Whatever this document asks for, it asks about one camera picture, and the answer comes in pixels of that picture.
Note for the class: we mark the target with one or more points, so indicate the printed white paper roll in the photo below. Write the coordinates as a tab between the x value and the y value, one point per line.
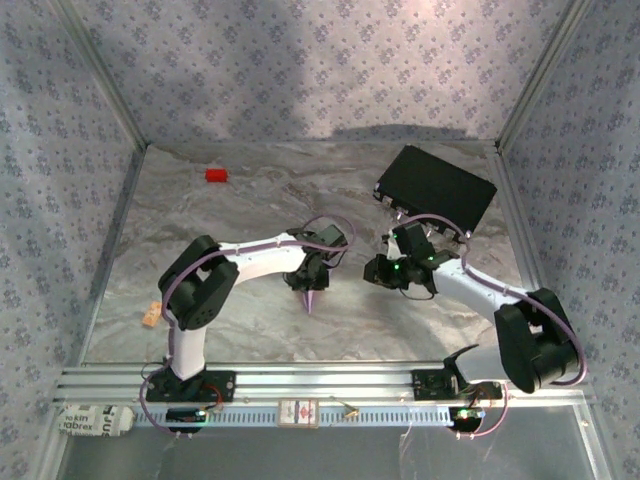
95	421

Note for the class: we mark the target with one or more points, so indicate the aluminium side rail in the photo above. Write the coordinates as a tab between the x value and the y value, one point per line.
527	250
112	250

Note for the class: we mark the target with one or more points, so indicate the small printed label card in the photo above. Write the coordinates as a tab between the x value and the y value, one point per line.
298	414

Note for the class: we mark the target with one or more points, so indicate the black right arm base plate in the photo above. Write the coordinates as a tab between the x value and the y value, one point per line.
430	385

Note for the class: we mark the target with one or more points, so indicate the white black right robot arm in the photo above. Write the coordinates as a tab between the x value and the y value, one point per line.
470	285

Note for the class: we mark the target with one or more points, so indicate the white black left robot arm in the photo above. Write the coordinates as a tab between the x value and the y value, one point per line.
265	257

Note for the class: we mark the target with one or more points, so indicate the lavender square paper sheet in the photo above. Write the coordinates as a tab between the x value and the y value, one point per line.
311	300

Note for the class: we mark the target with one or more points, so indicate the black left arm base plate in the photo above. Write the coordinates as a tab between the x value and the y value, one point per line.
220	387

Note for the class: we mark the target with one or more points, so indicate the small orange packet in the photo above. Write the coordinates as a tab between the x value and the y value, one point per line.
151	315

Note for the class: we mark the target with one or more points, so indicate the small brass clip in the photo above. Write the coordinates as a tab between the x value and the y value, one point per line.
350	414

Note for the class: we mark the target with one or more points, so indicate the aluminium frame post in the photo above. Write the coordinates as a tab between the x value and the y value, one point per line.
541	75

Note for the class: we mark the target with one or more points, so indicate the aluminium mounting beam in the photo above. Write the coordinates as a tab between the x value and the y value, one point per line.
325	380

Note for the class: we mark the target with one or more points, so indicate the small red block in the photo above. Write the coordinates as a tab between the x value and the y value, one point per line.
216	175

